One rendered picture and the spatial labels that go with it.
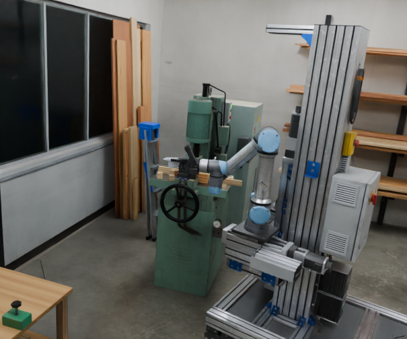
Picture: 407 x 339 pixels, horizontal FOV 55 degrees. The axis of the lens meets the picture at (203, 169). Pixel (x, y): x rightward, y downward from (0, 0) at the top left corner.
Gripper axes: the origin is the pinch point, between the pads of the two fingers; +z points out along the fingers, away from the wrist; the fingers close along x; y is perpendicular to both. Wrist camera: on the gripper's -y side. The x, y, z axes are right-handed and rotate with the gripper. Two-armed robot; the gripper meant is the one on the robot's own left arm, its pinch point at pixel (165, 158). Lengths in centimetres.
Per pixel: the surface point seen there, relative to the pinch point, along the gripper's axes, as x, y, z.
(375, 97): 219, -54, -174
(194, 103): 64, -32, -5
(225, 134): 89, -10, -28
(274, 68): 289, -84, -70
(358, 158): 280, 17, -183
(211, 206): 61, 41, -24
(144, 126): 146, -7, 52
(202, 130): 67, -13, -12
